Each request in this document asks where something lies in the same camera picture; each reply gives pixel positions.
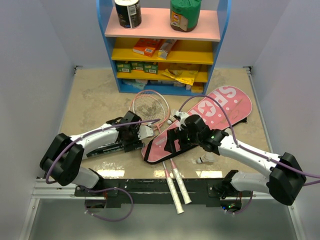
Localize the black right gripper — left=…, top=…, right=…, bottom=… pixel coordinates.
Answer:
left=164, top=125, right=201, bottom=154

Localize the black shuttlecock tube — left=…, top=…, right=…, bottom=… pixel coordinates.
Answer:
left=86, top=142, right=145, bottom=158

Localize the white shuttlecock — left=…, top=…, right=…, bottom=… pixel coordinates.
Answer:
left=167, top=108, right=177, bottom=125
left=196, top=152, right=215, bottom=164

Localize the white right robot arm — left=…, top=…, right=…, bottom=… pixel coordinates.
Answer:
left=164, top=114, right=306, bottom=206

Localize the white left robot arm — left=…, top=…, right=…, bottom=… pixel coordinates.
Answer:
left=39, top=111, right=154, bottom=196

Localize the pink badminton racket upper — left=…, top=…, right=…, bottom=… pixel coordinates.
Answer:
left=131, top=89, right=193, bottom=205

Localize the pink badminton racket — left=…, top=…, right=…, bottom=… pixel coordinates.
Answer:
left=129, top=95, right=184, bottom=214
left=131, top=89, right=193, bottom=205

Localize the pink badminton racket lower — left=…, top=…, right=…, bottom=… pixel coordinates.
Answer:
left=129, top=95, right=184, bottom=214

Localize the teal tissue pack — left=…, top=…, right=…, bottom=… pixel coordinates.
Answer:
left=122, top=79, right=148, bottom=91

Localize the pink sport racket bag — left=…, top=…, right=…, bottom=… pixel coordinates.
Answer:
left=141, top=86, right=252, bottom=164

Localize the yellow snack bag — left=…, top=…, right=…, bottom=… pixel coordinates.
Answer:
left=162, top=69, right=199, bottom=86

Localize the green box left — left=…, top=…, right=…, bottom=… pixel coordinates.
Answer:
left=116, top=60, right=132, bottom=73

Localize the green box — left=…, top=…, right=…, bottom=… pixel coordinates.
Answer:
left=130, top=61, right=144, bottom=71
left=116, top=60, right=132, bottom=73
left=143, top=62, right=159, bottom=75

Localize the green box middle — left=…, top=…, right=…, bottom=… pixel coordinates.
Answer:
left=130, top=61, right=144, bottom=71

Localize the green box right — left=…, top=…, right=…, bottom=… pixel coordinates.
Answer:
left=143, top=62, right=159, bottom=75

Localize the blue shelf unit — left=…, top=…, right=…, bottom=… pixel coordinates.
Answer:
left=96, top=0, right=232, bottom=96

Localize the brown snack packet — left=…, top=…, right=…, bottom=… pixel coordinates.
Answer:
left=157, top=39, right=177, bottom=60

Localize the orange box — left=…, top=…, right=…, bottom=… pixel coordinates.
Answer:
left=132, top=38, right=162, bottom=57

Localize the green wrapped jar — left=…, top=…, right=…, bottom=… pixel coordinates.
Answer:
left=170, top=0, right=202, bottom=32

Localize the black white can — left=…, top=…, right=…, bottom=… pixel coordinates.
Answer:
left=114, top=0, right=142, bottom=29

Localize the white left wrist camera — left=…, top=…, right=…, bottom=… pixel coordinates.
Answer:
left=137, top=124, right=155, bottom=140

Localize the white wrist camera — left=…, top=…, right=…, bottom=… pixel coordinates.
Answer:
left=137, top=124, right=155, bottom=140
left=173, top=110, right=190, bottom=131

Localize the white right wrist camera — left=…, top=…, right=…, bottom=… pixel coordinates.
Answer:
left=173, top=110, right=190, bottom=131

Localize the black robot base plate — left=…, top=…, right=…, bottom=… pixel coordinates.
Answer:
left=75, top=178, right=251, bottom=212

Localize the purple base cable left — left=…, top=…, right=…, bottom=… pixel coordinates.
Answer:
left=84, top=187, right=134, bottom=222

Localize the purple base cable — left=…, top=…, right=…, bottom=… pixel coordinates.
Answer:
left=84, top=187, right=134, bottom=222
left=223, top=191, right=254, bottom=215

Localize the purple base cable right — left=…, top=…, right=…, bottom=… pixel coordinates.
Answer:
left=223, top=191, right=254, bottom=215

